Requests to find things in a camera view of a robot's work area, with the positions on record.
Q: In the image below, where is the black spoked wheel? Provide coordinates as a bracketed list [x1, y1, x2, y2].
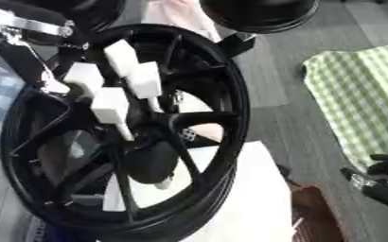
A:
[0, 23, 253, 242]

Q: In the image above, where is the white platform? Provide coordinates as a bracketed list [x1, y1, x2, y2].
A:
[96, 140, 297, 242]

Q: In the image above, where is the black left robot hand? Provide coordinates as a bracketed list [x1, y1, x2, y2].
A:
[0, 0, 92, 95]

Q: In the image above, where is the brown wooden box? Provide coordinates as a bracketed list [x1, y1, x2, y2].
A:
[288, 181, 345, 242]

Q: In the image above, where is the black wheel stand block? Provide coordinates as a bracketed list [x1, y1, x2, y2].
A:
[217, 32, 259, 60]

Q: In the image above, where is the pale pink fabric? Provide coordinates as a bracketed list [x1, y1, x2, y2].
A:
[139, 0, 224, 43]

